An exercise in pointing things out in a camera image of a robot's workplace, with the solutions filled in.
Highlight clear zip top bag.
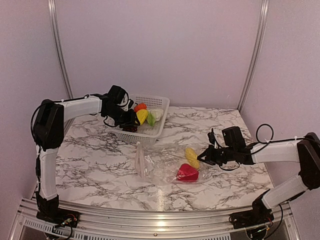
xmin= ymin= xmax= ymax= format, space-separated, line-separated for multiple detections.
xmin=134 ymin=142 xmax=211 ymax=186

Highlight fake white cauliflower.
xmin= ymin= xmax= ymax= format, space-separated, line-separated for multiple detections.
xmin=146 ymin=108 xmax=164 ymax=127

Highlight aluminium frame post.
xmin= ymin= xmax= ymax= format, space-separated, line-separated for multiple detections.
xmin=47 ymin=0 xmax=78 ymax=113
xmin=237 ymin=0 xmax=270 ymax=112

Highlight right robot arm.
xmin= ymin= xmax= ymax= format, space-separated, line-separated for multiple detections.
xmin=197 ymin=126 xmax=320 ymax=224

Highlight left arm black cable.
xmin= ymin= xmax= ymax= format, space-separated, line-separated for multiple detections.
xmin=29 ymin=93 xmax=118 ymax=208

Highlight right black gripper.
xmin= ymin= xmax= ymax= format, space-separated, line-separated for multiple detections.
xmin=197 ymin=144 xmax=236 ymax=166

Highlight left aluminium frame post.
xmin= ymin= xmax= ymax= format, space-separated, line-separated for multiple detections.
xmin=47 ymin=0 xmax=78 ymax=113

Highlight aluminium front rail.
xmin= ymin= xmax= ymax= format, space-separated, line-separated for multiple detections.
xmin=14 ymin=197 xmax=301 ymax=240

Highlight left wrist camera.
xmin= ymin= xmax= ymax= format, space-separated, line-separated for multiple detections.
xmin=119 ymin=93 xmax=135 ymax=111

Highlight fake orange tomato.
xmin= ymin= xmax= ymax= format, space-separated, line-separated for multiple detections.
xmin=134 ymin=103 xmax=147 ymax=113

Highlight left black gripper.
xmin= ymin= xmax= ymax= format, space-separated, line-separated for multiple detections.
xmin=104 ymin=105 xmax=140 ymax=128

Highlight fake purple grapes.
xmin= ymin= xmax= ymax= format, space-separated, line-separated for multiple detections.
xmin=122 ymin=126 xmax=138 ymax=133

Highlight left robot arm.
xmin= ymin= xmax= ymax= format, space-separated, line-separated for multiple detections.
xmin=30 ymin=85 xmax=141 ymax=223

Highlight fake red pepper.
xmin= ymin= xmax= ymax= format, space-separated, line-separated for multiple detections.
xmin=176 ymin=163 xmax=199 ymax=182

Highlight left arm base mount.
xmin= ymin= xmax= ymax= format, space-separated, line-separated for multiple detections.
xmin=36 ymin=192 xmax=80 ymax=228

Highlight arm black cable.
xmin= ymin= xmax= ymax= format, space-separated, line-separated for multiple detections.
xmin=29 ymin=93 xmax=118 ymax=208
xmin=211 ymin=123 xmax=320 ymax=171

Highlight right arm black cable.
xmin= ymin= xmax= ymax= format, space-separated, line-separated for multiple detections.
xmin=211 ymin=123 xmax=320 ymax=171

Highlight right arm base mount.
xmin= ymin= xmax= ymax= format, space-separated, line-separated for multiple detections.
xmin=229 ymin=190 xmax=274 ymax=229

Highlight white plastic basket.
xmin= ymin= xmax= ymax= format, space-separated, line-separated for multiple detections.
xmin=106 ymin=94 xmax=170 ymax=144

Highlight right aluminium frame post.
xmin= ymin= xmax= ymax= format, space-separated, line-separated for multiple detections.
xmin=237 ymin=0 xmax=270 ymax=112

